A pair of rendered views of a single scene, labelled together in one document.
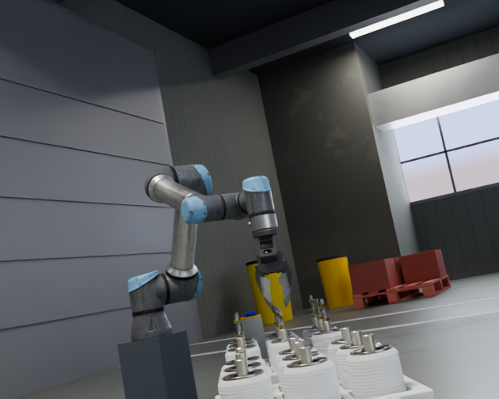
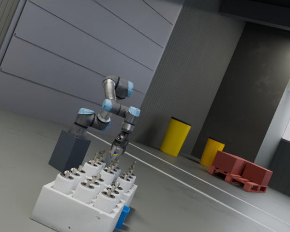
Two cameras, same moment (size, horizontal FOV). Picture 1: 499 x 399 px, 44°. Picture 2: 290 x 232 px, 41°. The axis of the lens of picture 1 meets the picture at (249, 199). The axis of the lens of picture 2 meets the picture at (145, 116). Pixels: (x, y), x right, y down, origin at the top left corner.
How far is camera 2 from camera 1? 99 cm
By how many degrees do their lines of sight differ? 13
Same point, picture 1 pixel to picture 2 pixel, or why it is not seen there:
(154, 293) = (86, 119)
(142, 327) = (74, 129)
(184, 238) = not seen: hidden behind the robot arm
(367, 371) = (100, 200)
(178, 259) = (103, 113)
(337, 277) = (212, 151)
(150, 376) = (65, 149)
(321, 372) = (87, 191)
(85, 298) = (81, 89)
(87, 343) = (70, 110)
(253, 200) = (128, 116)
